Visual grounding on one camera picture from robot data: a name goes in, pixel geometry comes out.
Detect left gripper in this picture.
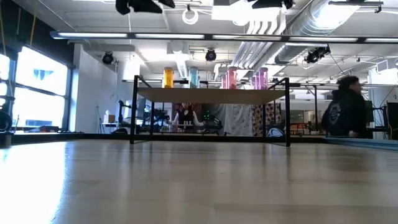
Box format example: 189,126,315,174
129,0,176,14

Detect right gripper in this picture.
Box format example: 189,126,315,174
251,0,295,9

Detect orange medicine bottle white cap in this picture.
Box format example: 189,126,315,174
162,66,175,89

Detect teal medicine bottle white cap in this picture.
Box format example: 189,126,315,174
188,65,199,89

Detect red medicine bottle white cap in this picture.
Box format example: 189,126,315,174
226,65,238,90

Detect white ceiling unit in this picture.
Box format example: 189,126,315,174
211,0,282,22

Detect white ceiling pipes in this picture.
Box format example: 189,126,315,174
231,18,287,71

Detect long ceiling light bar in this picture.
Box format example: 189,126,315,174
49,30,398,44

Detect patterned hanging cloth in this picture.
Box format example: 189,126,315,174
252,104,282,137

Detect person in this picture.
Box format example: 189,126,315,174
320,75,368,139
172,103,206,128

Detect white hanging cloth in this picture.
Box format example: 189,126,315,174
203,103,254,137

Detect black computer monitor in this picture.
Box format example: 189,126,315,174
365,100,375,123
387,101,398,141

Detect large window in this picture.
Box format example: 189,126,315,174
0,46,74,133

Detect white cable coil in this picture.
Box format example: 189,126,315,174
182,7,200,26

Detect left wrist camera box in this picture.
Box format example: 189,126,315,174
115,0,132,16

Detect silver ventilation duct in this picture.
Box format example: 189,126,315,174
273,0,361,65

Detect wooden shelf black metal frame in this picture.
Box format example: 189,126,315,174
129,75,292,147

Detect yellow hanging strap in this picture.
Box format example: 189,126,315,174
29,0,39,47

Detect black aluminium table frame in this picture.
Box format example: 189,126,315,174
11,133,326,144

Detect blue-gray table frame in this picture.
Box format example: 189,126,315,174
323,136,398,152

